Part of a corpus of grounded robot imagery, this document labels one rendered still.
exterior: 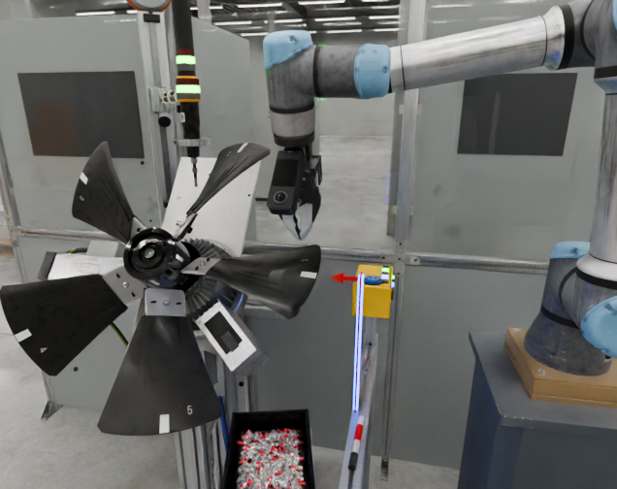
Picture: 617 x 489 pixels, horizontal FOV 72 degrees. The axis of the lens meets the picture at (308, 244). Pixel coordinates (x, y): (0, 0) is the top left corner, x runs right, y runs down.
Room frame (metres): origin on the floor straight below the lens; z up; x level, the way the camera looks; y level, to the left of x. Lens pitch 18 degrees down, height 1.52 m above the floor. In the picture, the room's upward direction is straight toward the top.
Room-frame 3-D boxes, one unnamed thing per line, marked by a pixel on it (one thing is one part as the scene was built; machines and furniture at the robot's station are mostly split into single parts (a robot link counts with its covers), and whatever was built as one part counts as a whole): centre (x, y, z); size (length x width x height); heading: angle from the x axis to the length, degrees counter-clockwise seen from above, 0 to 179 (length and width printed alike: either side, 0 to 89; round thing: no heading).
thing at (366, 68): (0.72, -0.07, 1.57); 0.11 x 0.11 x 0.08; 77
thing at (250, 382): (1.43, 0.23, 0.42); 0.04 x 0.04 x 0.83; 78
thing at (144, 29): (1.54, 0.51, 0.90); 0.08 x 0.06 x 1.80; 113
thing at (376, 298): (1.09, -0.18, 1.02); 0.16 x 0.10 x 0.11; 168
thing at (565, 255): (0.73, -0.51, 1.21); 0.13 x 0.12 x 0.14; 167
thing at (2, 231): (4.61, 3.16, 0.31); 0.60 x 0.42 x 0.33; 159
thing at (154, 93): (1.45, 0.48, 1.53); 0.10 x 0.07 x 0.09; 23
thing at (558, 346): (0.74, -0.51, 1.10); 0.15 x 0.15 x 0.10
